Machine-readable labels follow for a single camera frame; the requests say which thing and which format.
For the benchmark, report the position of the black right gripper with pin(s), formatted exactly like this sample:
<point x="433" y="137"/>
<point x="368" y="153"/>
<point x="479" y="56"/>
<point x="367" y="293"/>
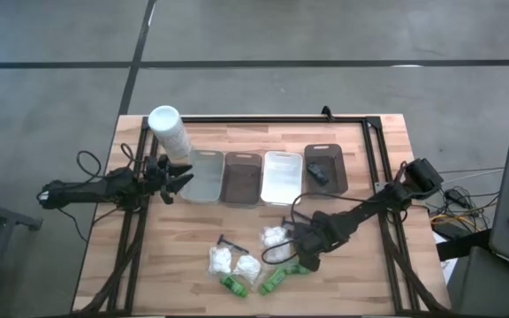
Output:
<point x="309" y="238"/>

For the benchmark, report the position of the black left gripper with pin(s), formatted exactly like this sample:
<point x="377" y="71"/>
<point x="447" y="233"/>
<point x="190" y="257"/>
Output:
<point x="157" y="181"/>

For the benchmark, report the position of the green travel bottle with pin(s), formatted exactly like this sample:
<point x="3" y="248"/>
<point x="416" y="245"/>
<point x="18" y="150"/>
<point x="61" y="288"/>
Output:
<point x="233" y="286"/>
<point x="273" y="281"/>
<point x="296" y="269"/>

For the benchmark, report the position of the clear cotton swab bag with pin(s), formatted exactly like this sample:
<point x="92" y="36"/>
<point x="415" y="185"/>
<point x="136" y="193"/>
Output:
<point x="247" y="267"/>
<point x="220" y="261"/>
<point x="273" y="236"/>
<point x="278" y="254"/>

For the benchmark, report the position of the black razor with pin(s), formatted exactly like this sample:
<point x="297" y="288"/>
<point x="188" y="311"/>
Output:
<point x="232" y="244"/>

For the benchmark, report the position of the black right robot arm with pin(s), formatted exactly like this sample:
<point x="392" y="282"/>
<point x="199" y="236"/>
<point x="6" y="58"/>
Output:
<point x="360" y="215"/>

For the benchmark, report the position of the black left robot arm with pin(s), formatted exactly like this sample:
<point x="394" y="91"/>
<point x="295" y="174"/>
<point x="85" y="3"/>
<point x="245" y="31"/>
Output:
<point x="82" y="190"/>

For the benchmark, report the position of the white plastic bin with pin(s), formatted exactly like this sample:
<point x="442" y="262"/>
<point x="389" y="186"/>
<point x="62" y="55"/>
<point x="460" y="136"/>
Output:
<point x="203" y="179"/>
<point x="282" y="179"/>

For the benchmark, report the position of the white wipes canister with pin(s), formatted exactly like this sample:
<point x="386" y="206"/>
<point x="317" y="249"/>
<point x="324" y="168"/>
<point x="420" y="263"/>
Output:
<point x="168" y="128"/>

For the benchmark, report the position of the grey plastic bin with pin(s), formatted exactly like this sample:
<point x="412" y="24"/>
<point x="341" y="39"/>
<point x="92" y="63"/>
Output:
<point x="336" y="170"/>
<point x="241" y="181"/>

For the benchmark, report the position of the dark blue toiletry bottle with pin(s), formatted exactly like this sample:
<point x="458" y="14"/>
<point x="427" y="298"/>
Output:
<point x="317" y="173"/>

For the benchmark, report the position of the black clamp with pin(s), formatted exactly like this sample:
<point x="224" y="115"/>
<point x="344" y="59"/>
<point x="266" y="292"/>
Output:
<point x="327" y="113"/>

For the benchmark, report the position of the black power adapter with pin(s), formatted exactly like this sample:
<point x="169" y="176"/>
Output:
<point x="457" y="198"/>

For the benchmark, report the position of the grey cabinet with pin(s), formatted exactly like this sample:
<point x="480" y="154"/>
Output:
<point x="493" y="287"/>

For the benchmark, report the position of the black aluminium rig frame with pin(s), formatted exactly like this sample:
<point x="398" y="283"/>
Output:
<point x="281" y="119"/>

